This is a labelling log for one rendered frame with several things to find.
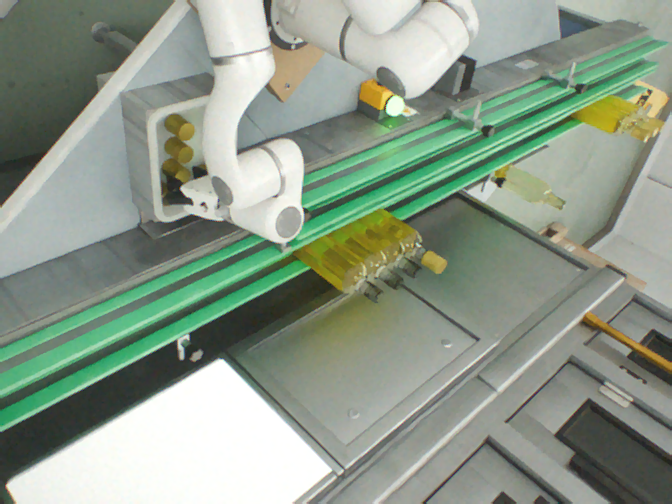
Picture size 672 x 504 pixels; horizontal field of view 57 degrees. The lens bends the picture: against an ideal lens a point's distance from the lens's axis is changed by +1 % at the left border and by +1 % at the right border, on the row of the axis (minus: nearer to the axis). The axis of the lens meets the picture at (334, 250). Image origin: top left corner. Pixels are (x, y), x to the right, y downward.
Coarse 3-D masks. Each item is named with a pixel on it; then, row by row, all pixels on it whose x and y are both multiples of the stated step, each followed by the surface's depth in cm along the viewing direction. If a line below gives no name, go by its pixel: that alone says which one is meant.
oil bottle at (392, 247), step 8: (352, 224) 133; (360, 224) 133; (368, 224) 134; (376, 224) 134; (360, 232) 131; (368, 232) 131; (376, 232) 132; (384, 232) 132; (368, 240) 130; (376, 240) 130; (384, 240) 130; (392, 240) 130; (384, 248) 128; (392, 248) 128; (400, 248) 129; (392, 256) 128; (400, 256) 128; (392, 264) 129
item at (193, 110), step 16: (208, 96) 104; (160, 112) 99; (176, 112) 101; (192, 112) 112; (160, 128) 109; (160, 144) 111; (192, 144) 116; (160, 160) 113; (192, 160) 118; (160, 176) 115; (192, 176) 120; (160, 192) 107; (160, 208) 109; (176, 208) 114
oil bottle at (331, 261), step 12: (324, 240) 128; (300, 252) 129; (312, 252) 126; (324, 252) 125; (336, 252) 125; (348, 252) 126; (312, 264) 128; (324, 264) 125; (336, 264) 122; (348, 264) 123; (360, 264) 123; (324, 276) 126; (336, 276) 123; (348, 276) 121; (360, 276) 122; (348, 288) 122
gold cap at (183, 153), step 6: (174, 138) 111; (168, 144) 111; (174, 144) 110; (180, 144) 110; (186, 144) 111; (168, 150) 111; (174, 150) 110; (180, 150) 109; (186, 150) 110; (192, 150) 111; (174, 156) 110; (180, 156) 110; (186, 156) 111; (192, 156) 112; (180, 162) 111; (186, 162) 111
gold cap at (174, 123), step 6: (174, 114) 109; (168, 120) 109; (174, 120) 108; (180, 120) 108; (186, 120) 108; (168, 126) 109; (174, 126) 108; (180, 126) 107; (186, 126) 107; (192, 126) 108; (174, 132) 108; (180, 132) 107; (186, 132) 108; (192, 132) 109; (180, 138) 108; (186, 138) 109
